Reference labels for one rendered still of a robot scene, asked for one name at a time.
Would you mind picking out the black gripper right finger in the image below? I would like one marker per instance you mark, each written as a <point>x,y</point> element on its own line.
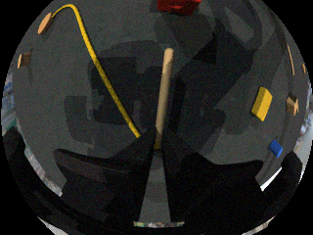
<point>190,178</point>

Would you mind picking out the dark red block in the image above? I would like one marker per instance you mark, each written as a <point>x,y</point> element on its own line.
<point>178,6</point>

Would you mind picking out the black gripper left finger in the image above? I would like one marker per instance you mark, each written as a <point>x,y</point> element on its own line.
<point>123,175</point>

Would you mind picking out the brown wooden block with hole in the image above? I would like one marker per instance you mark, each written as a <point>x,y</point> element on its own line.
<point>292,104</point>

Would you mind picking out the yellow rectangular block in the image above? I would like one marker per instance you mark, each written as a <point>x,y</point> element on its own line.
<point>262,103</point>

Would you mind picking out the blue cylinder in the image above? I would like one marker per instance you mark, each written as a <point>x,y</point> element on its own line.
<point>276,148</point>

